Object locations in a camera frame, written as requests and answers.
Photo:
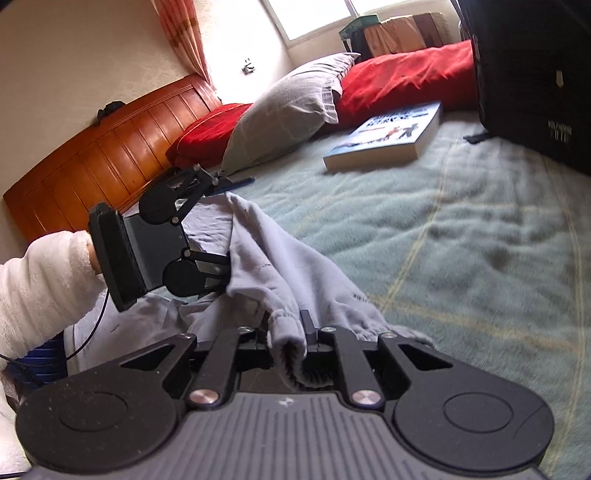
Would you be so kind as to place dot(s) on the red duvet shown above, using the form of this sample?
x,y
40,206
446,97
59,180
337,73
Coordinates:
x,y
372,87

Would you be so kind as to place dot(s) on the grey-green plaid pillow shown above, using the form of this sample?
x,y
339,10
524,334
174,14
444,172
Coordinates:
x,y
293,111

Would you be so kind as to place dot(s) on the white blue paperback book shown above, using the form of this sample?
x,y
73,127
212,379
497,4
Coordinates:
x,y
386,140

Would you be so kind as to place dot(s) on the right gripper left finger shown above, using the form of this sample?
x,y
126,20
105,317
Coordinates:
x,y
233,352

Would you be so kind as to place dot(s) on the orange wooden headboard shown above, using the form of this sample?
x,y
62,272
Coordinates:
x,y
113,162

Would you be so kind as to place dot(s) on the cardboard box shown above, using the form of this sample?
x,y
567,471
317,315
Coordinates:
x,y
404,34

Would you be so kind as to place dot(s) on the person's left hand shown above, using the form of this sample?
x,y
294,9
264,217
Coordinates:
x,y
93,257

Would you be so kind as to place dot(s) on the orange curtain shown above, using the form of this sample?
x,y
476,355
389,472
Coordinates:
x,y
178,19

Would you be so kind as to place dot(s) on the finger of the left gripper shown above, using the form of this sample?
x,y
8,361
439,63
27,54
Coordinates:
x,y
196,182
209,272

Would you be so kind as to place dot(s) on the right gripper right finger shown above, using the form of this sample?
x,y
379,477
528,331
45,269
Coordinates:
x,y
335,358

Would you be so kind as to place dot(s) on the left forearm white fleece sleeve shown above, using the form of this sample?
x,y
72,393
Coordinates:
x,y
47,290

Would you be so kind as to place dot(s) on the green stool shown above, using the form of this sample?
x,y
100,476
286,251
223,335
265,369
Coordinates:
x,y
352,36

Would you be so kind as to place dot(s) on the black backpack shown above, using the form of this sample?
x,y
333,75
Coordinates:
x,y
532,62

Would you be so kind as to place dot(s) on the grey sweatpants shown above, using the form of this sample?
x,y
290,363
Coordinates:
x,y
273,277

